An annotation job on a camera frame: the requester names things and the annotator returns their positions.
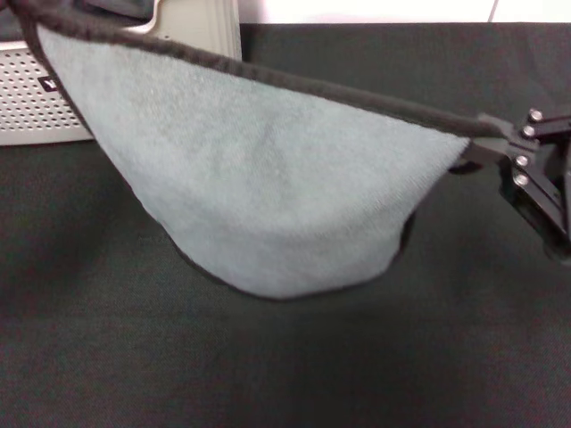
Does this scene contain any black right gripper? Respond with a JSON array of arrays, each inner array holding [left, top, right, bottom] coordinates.
[[467, 109, 571, 254]]

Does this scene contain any green towel with black trim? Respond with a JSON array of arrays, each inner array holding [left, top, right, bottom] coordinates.
[[9, 0, 508, 303]]

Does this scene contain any black tablecloth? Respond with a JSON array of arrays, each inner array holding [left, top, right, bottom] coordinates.
[[0, 21, 571, 428]]

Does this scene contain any grey perforated storage box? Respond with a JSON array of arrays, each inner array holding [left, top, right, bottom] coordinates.
[[0, 0, 243, 147]]

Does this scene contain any dark cloth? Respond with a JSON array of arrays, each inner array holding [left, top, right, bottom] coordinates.
[[0, 0, 156, 45]]

